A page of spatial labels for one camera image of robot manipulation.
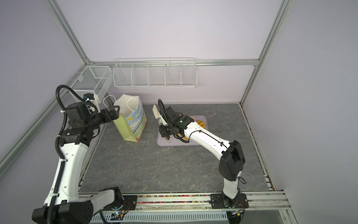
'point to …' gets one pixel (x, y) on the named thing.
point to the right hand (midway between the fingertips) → (162, 131)
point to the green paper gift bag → (132, 122)
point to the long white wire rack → (155, 73)
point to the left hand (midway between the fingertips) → (112, 110)
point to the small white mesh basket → (94, 80)
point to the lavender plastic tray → (165, 142)
